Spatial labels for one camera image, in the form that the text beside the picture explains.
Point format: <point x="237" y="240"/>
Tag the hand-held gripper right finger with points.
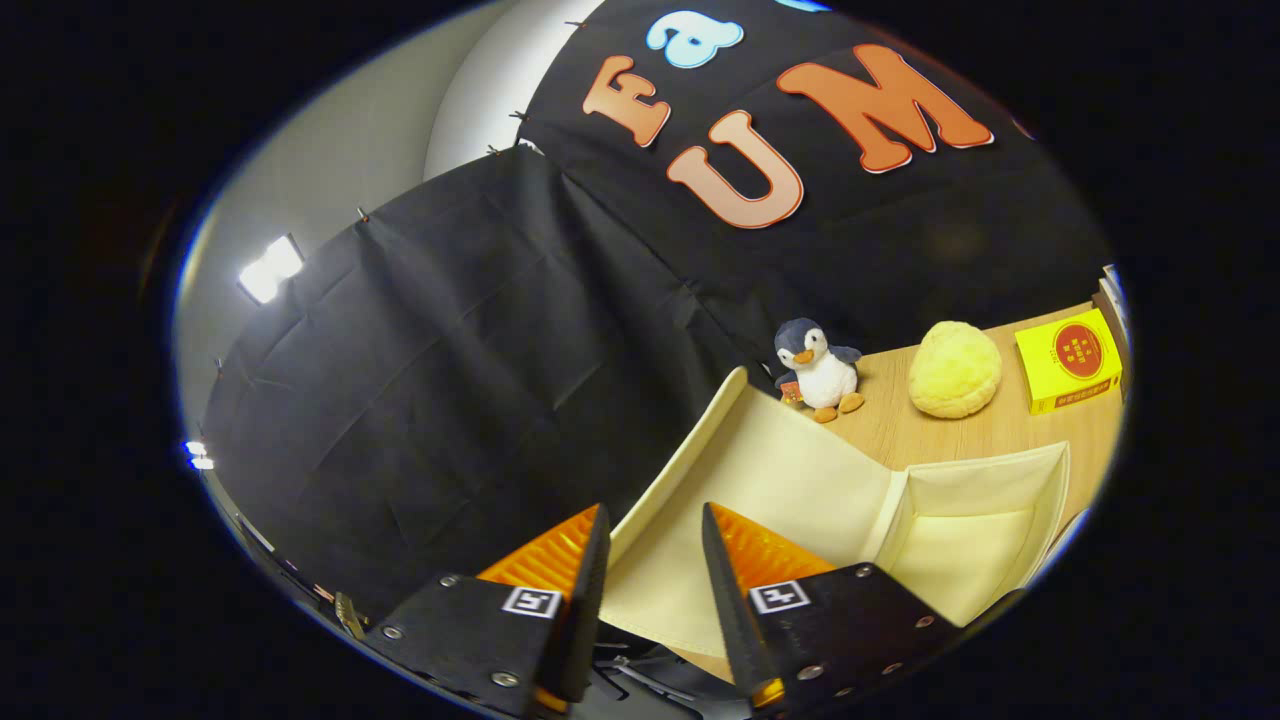
<point x="730" y="620"/>

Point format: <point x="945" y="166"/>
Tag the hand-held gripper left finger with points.
<point x="585" y="620"/>

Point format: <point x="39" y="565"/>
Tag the beige fabric storage box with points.
<point x="780" y="480"/>

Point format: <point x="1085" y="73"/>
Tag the penguin plush toy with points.
<point x="822" y="370"/>

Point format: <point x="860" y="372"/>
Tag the yellow round plush toy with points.
<point x="955" y="370"/>

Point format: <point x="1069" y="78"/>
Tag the yellow book with red circle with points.
<point x="1070" y="360"/>

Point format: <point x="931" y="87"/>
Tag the ceiling light panel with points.
<point x="270" y="270"/>

